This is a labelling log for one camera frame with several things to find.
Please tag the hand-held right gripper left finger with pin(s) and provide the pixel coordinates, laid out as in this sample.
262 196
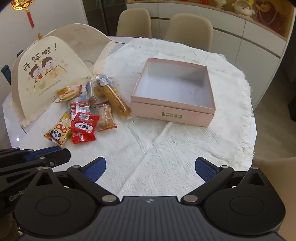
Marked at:
96 170

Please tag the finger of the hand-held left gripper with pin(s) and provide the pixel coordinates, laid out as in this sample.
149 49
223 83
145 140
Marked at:
44 150
55 157

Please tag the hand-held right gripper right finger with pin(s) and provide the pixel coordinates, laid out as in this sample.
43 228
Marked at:
205 170

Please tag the yellow snack packet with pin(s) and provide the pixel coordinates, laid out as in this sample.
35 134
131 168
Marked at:
65 120

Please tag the red snack packet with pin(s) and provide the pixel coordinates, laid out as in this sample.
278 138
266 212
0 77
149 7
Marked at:
82 138
84 124

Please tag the pink cardboard box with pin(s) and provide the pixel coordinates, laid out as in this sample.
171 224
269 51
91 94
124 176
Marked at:
175 111

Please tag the clear bread stick packet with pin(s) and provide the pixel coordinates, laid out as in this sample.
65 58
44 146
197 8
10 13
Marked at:
98 91
114 97

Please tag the panda print snack packet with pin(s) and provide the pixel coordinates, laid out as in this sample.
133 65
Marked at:
56 136

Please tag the white textured tablecloth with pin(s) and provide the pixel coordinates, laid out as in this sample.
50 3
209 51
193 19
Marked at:
161 148

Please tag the red striped stick packet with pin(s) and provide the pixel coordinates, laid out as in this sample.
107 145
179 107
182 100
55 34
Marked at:
74 110
83 104

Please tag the clear crispy bar packet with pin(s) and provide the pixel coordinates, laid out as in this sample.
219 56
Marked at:
106 117

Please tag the clear rice cracker packet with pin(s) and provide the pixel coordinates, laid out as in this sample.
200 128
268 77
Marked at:
68 92

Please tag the cream cartoon food cover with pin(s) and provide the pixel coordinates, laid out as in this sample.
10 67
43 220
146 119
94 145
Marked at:
46 76

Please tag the blue white snack packet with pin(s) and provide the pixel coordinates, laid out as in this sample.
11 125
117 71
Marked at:
88 87

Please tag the dark blue object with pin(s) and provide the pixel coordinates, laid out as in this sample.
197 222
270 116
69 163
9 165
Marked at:
6 74

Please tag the white sideboard cabinet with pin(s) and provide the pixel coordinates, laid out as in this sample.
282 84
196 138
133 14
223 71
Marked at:
254 46

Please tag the beige dining chair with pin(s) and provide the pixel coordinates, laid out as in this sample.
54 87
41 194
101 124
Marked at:
134 23
188 32

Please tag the red gold hanging ornament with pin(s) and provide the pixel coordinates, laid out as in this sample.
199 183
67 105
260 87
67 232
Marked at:
22 4

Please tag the brown red gift bag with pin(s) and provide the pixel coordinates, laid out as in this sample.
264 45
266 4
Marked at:
268 18

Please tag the white round figurine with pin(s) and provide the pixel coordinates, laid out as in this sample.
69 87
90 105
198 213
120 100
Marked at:
242 8

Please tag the cream plush figurine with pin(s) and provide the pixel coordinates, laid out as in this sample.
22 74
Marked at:
222 4

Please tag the red doll figurine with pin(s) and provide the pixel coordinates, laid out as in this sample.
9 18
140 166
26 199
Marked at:
203 1

